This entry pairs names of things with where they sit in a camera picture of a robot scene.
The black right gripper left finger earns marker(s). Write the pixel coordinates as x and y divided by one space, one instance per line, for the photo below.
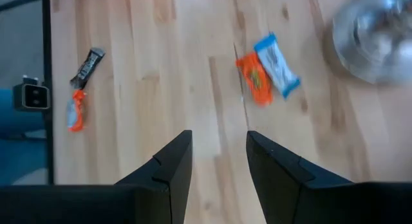
174 185

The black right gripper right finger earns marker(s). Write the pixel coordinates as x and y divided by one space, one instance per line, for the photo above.
277 185

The orange Reese's candy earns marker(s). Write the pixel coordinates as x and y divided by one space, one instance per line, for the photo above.
256 79
75 111

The blue white candy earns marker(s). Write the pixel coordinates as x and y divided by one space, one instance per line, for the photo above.
277 64

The brown Hershey's candy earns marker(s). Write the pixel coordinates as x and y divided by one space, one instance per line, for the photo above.
87 68

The white shade silver table lamp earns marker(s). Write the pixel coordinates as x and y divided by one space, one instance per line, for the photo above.
373 37

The black table-level camera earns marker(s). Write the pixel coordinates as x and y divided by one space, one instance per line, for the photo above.
32 95

